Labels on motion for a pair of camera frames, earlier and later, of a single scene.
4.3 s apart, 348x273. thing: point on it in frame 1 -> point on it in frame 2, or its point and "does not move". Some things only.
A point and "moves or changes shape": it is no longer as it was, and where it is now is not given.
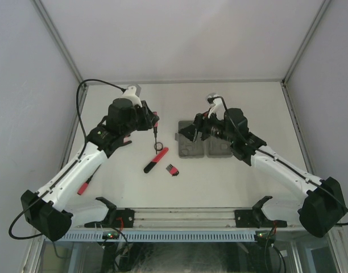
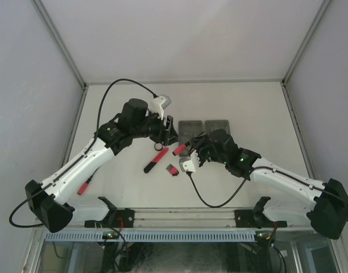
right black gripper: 200,126 -> 197,144
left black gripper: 149,119 -> 165,135
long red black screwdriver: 85,185 does not move
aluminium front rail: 157,218 does not move
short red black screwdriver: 155,131 moves or changes shape
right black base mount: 255,219 does not move
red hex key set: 173,170 does not move
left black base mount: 121,218 does not move
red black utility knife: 156,160 does not move
